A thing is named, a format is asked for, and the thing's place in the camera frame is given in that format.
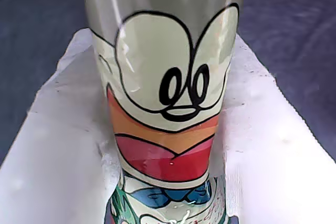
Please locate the snack bar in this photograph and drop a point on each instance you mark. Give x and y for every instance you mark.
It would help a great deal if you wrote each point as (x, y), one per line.
(162, 77)

